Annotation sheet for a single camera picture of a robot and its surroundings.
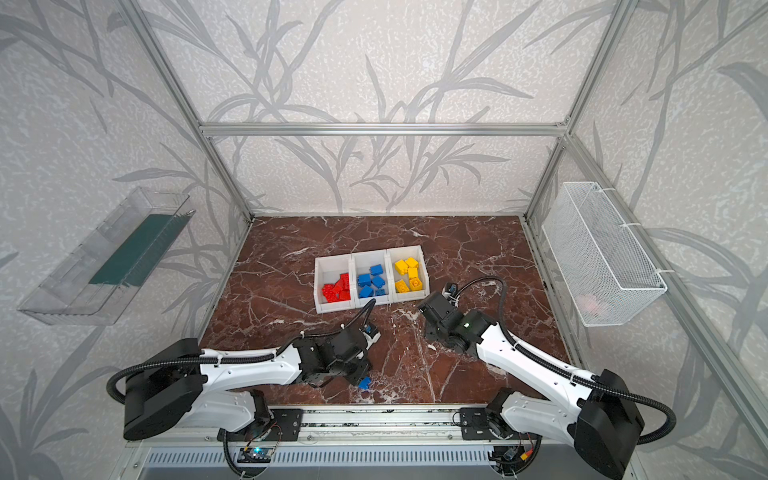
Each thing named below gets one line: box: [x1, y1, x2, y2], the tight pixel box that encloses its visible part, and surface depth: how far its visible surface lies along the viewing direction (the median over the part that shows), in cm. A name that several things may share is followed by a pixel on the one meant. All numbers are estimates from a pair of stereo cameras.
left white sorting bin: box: [314, 253, 355, 314], surface depth 96 cm
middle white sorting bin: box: [351, 249, 393, 308], surface depth 101 cm
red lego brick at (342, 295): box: [335, 285, 351, 302], surface depth 96 cm
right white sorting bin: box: [385, 245, 430, 304], surface depth 98 cm
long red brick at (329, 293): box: [322, 283, 339, 303], surface depth 96 cm
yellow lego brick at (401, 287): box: [395, 279, 409, 293], surface depth 99 cm
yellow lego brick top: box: [409, 277, 423, 291], surface depth 98 cm
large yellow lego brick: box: [394, 259, 408, 275], surface depth 104 cm
